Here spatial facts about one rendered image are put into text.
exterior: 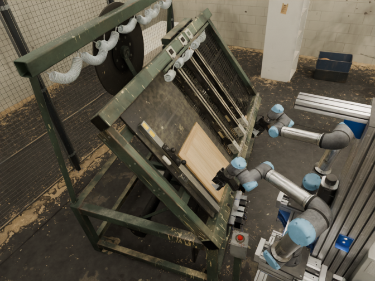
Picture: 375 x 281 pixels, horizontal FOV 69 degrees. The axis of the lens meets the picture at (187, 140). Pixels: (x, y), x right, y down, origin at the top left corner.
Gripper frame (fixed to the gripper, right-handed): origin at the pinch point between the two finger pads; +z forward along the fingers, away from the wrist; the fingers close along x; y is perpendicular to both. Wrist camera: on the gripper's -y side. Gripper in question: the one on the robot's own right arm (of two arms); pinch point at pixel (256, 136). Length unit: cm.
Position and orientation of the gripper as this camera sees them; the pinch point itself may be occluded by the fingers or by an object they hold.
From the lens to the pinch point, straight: 229.7
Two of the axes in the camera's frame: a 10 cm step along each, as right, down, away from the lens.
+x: -5.0, 5.8, -6.4
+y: -8.0, -6.0, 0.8
